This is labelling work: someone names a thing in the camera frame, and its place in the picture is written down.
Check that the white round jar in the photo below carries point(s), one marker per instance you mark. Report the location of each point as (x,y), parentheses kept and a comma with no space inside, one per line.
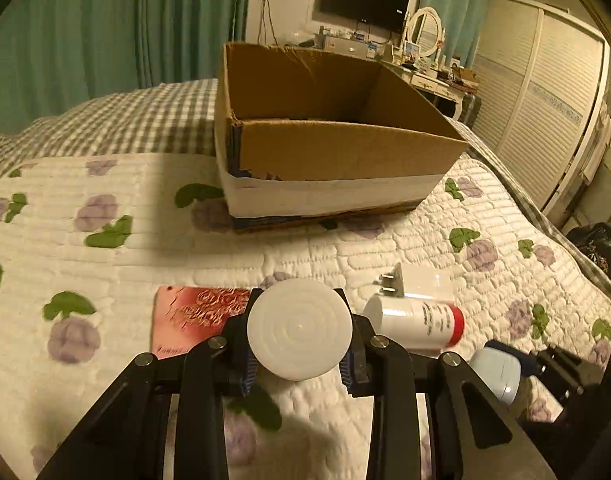
(300,330)

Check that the white hanging cloth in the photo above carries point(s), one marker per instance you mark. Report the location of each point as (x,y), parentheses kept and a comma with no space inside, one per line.
(603,135)

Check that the narrow teal curtain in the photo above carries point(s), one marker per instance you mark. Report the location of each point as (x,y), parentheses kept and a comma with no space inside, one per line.
(453,5)

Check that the white louvred wardrobe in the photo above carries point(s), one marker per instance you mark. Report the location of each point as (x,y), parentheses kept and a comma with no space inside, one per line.
(540,110)

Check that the brown box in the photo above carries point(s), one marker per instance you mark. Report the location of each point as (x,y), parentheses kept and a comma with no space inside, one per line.
(463,76)

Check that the white dressing table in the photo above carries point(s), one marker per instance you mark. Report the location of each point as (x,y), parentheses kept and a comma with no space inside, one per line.
(435,82)

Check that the white oval vanity mirror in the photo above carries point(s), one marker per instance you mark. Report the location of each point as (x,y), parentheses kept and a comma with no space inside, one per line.
(425,32)

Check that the dark striped suitcase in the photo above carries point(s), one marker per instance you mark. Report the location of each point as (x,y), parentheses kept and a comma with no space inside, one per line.
(470,110)

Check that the small picture frame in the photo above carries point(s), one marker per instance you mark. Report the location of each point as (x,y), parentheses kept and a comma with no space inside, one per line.
(411,50)

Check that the white charger plug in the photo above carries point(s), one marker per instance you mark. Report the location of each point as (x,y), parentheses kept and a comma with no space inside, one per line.
(428,285)

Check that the floral quilted blanket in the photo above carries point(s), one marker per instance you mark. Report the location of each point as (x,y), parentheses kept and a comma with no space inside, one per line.
(135,260)

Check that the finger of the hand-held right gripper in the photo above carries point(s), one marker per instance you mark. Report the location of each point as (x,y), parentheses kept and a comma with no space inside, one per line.
(560,367)

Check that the dark patterned cloth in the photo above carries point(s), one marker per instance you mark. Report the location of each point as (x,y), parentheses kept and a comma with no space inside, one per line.
(595,247)

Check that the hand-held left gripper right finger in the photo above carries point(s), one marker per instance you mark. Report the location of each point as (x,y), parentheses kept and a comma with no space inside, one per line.
(348,371)

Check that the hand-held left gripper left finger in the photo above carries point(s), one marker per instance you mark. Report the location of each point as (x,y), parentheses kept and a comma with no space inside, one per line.
(248,372)

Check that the light blue case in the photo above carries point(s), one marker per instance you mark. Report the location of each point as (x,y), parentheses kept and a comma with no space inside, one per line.
(495,374)

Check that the white bottle with red cap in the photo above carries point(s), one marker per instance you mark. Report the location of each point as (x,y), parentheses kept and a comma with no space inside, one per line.
(415,322)

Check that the black wall television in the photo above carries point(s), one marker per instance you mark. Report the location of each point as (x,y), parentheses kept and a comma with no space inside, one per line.
(363,0)

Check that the teal window curtain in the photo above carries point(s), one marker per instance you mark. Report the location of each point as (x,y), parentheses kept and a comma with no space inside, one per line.
(195,20)

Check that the cardboard box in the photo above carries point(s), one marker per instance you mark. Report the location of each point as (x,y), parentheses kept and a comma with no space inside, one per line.
(335,152)

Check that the wide teal curtain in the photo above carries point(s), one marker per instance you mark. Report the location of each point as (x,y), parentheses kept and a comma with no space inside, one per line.
(60,45)

